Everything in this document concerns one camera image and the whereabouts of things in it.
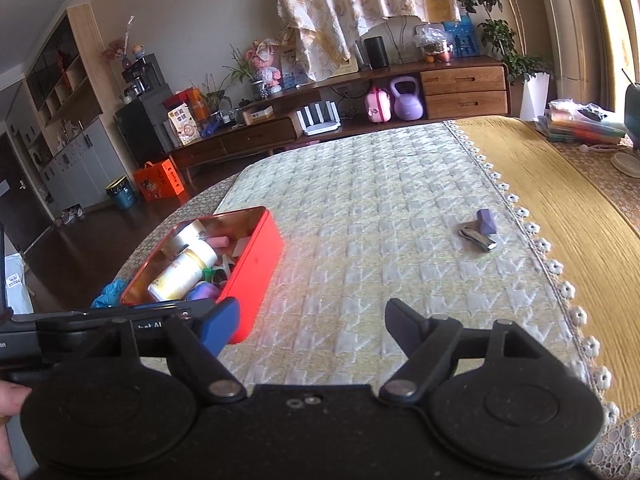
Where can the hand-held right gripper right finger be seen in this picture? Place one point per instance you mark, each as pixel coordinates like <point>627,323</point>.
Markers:
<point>404,325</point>

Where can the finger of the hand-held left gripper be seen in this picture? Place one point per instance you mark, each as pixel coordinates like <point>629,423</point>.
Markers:
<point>192,308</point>

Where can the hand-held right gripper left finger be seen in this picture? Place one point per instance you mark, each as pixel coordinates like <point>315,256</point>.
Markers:
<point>220,325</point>

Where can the small green object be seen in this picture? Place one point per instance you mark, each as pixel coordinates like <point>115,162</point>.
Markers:
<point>215,275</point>

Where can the white frame sunglasses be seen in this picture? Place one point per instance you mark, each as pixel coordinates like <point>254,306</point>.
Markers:
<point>227,266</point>

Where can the red metal tin box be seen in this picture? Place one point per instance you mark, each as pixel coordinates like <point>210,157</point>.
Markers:
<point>255,270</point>

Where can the pink eraser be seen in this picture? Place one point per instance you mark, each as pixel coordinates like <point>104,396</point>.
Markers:
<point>221,242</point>

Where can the person's left hand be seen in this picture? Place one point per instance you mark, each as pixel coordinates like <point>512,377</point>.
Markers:
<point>12,397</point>

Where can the purple round object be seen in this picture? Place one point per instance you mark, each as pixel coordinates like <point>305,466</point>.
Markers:
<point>205,292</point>

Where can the white bottle yellow band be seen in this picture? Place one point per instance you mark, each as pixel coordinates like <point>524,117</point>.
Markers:
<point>180,275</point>

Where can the white paper bag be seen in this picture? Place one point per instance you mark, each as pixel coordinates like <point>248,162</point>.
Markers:
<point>17,280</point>

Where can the crumpled blue gloves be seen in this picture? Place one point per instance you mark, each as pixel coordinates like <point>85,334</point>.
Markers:
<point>110,295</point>

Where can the metal nail clipper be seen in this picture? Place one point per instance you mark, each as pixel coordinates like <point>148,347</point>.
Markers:
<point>477,240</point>

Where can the cream quilted mat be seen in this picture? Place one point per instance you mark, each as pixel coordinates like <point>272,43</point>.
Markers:
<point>375,210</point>

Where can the orange gift box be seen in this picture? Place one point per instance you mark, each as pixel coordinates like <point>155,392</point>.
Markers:
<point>157,182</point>

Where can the purple eraser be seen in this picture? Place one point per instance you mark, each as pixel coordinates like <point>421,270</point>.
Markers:
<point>486,221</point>

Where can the teal bin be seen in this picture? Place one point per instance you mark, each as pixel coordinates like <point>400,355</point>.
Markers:
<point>121,195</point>

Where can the pair of shoes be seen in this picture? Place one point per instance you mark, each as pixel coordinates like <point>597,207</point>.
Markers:
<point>72,215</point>

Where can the dark wood drawer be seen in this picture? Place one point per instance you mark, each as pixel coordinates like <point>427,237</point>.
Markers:
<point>197,152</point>
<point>260,135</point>

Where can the blue toy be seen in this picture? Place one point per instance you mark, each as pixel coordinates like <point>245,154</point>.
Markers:
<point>210,129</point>

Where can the snack box with bowl picture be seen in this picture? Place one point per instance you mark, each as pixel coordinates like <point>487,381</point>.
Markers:
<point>184,125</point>

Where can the black cabinet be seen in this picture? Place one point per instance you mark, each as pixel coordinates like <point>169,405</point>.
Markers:
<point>142,125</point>

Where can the yellow table runner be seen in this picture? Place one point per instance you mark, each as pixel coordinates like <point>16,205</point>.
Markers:
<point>550,195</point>

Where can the white yellow carton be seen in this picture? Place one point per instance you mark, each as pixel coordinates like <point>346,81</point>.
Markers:
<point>257,115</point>

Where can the orange paper bag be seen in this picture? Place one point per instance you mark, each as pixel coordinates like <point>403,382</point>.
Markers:
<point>192,100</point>

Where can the dark teapot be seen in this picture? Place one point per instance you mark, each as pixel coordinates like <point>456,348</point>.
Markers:
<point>243,104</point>

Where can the leafy potted plant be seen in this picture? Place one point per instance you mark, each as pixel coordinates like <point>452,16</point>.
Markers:
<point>217,97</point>

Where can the white router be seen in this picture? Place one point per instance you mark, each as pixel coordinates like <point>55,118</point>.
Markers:
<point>320,127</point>

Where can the pink toy case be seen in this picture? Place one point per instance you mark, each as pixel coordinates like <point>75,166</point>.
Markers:
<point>377,107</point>

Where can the purple kettlebell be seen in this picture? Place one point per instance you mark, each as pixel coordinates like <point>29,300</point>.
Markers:
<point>407,105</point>

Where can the light wood drawer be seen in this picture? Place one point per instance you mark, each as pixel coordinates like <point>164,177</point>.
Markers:
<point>465,105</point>
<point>462,80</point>

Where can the plant in patterned pot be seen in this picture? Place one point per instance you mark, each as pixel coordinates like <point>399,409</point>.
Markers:
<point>259,89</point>

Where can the black coffee machine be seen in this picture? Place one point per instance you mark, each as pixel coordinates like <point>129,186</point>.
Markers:
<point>142,77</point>

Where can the wooden TV cabinet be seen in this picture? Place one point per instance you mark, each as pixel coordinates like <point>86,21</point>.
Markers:
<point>330,82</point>

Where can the pink doll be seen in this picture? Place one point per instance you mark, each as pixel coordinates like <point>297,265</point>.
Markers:
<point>265,65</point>

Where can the small figurine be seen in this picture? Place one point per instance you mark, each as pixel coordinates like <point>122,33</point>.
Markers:
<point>138,52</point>

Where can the white planter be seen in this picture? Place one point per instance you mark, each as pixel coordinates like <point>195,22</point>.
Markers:
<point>535,97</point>

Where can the dried flower vase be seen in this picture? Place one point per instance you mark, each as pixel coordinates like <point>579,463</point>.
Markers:
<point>122,50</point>

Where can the black speaker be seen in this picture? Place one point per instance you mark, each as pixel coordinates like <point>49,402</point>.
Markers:
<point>376,52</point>

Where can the white round dish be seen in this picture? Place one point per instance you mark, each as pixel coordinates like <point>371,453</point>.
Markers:
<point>627,165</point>

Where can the clear plastic bag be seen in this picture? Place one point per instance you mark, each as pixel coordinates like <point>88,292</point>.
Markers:
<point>432,42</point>

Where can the cream fan-shaped board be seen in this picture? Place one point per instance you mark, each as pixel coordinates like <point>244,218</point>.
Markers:
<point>402,27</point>

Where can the tall green tree plant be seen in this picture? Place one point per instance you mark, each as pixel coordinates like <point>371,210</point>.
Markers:
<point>495,35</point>

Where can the dark green container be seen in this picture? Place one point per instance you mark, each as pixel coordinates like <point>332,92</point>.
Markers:
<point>632,115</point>

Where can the floral hanging cloth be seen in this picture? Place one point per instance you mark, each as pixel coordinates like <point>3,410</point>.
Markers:
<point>350,5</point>

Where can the yellow curtain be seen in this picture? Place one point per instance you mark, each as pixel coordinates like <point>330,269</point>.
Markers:
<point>607,25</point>

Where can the wooden wall shelf unit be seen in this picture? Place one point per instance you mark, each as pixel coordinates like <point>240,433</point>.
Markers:
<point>75,125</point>

